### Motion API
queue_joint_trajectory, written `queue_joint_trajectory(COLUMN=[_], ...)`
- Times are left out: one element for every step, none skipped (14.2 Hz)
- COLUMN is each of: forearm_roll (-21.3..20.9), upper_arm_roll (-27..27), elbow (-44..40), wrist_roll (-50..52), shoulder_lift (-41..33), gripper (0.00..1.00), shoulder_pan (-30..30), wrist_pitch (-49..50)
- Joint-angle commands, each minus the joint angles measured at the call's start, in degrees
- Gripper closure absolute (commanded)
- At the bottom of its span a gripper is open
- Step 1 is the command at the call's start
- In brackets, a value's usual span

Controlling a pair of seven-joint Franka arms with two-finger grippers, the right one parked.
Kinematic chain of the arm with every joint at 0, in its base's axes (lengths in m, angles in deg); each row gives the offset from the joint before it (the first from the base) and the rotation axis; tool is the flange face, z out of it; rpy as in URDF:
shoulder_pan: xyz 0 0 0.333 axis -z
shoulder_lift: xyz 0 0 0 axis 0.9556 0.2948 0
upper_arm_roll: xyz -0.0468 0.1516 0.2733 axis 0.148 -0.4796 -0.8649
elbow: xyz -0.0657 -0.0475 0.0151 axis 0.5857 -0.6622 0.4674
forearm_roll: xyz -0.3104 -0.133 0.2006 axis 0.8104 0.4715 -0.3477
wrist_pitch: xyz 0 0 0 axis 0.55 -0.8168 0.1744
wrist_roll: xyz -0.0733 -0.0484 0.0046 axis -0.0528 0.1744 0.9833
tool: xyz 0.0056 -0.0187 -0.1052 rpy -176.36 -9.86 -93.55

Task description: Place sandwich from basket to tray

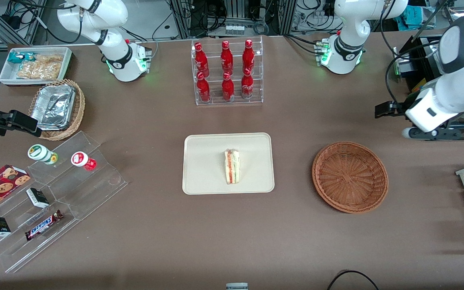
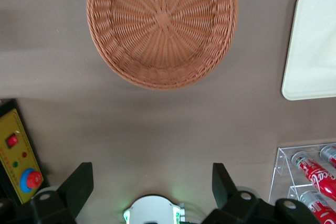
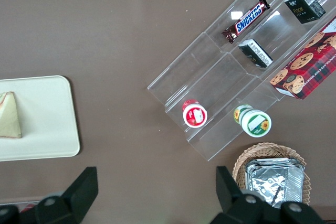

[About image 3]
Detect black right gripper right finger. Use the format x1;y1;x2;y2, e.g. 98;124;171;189
212;165;325;224

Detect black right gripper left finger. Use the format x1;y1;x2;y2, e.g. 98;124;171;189
0;166;99;224

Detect triangle sandwich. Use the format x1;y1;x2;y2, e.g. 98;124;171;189
0;91;23;139

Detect light oval wicker basket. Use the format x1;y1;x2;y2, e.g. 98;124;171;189
232;142;312;206

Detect cream plastic tray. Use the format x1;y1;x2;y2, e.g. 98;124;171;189
0;75;81;162

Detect stacked aluminium foil trays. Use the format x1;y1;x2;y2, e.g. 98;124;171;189
244;157;305;209

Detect green sunflower yogurt cup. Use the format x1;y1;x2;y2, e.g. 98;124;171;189
233;104;272;138

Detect red strawberry yogurt cup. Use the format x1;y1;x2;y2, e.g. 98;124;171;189
182;98;208;129

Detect clear acrylic step stand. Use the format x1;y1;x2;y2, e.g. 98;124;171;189
146;0;336;162

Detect red chocolate chip cookie box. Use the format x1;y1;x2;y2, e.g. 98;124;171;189
269;16;336;101

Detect small black carton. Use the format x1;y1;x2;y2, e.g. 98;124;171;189
285;0;327;25
238;38;274;68

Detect Snickers chocolate bar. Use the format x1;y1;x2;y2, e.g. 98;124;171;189
222;0;271;44

